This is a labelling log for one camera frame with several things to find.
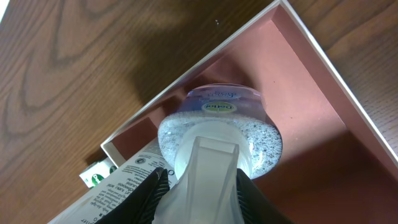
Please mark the clear hand sanitizer pump bottle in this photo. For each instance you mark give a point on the clear hand sanitizer pump bottle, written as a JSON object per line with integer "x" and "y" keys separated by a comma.
{"x": 218, "y": 129}

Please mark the white lotion tube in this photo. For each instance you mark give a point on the white lotion tube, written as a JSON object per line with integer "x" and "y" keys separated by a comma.
{"x": 114, "y": 189}

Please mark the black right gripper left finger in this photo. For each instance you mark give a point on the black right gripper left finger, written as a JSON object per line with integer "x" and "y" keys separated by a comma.
{"x": 140, "y": 205}

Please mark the white box with pink interior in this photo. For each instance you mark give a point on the white box with pink interior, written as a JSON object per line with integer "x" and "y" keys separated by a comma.
{"x": 336, "y": 167}

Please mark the green soap box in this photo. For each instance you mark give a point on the green soap box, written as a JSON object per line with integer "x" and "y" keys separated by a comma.
{"x": 97, "y": 171}

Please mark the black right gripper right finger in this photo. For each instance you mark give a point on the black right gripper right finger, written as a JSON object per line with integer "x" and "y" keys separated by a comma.
{"x": 255, "y": 207}

